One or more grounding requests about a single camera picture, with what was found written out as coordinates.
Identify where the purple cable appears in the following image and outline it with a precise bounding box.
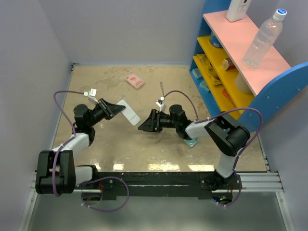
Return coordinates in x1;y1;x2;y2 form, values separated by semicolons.
52;90;90;197
163;90;263;169

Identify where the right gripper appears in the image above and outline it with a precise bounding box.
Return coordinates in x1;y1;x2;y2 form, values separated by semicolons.
138;109;179;133

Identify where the blue shelf unit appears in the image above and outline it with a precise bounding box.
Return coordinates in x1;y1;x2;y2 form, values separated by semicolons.
191;0;308;131

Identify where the blue can on shelf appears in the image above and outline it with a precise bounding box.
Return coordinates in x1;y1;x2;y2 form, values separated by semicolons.
209;31;223;49

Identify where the orange box on shelf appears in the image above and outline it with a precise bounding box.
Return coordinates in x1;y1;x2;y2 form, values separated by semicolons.
222;89;236;107

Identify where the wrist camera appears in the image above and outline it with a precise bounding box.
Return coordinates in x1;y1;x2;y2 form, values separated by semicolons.
83;88;98;105
155;96;167;112

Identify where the small orange white box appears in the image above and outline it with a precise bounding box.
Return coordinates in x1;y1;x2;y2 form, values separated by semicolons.
221;58;236;71

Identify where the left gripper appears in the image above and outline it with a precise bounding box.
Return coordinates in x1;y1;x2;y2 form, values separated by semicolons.
88;98;125;128

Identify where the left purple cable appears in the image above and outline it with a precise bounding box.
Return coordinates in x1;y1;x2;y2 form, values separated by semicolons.
52;90;90;197

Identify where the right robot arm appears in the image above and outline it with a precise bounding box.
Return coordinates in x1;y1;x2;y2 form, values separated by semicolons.
98;98;250;189

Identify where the clear water bottle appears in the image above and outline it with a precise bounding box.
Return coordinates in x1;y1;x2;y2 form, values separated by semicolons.
243;8;287;68

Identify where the teal Kamenoko sponge pack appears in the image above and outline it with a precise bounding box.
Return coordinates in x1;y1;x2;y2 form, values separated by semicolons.
184;138;200;148

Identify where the white dispenser bottle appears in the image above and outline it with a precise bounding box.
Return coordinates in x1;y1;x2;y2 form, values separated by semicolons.
226;0;251;22

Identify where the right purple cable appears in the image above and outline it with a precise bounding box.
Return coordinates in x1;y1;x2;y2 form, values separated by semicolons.
163;90;263;169

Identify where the beige cylinder on shelf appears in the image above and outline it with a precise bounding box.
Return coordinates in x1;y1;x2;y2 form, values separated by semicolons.
234;73;253;95

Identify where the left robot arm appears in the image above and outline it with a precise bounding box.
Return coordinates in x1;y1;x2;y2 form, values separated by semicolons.
35;99;127;196

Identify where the white Kamenoko sponge pack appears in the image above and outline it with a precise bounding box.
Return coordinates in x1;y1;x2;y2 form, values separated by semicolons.
126;73;145;90

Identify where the white remote control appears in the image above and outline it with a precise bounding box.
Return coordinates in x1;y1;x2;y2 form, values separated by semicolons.
117;100;140;126

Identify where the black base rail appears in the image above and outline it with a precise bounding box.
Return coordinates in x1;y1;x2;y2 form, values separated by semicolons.
76;172;242;200

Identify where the teal sponge pack on shelf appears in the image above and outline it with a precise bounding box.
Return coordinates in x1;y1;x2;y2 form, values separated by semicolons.
192;68;203;79

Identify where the clear-handled screwdriver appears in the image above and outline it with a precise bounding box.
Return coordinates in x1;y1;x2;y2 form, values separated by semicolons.
159;81;165;97

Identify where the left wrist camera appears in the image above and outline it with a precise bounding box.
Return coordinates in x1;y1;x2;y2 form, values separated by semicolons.
83;88;98;105

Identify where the yellow snack bag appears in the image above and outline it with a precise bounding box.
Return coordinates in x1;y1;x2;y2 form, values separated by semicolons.
196;54;222;86

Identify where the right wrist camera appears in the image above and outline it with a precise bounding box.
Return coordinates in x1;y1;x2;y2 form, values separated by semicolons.
155;96;167;112

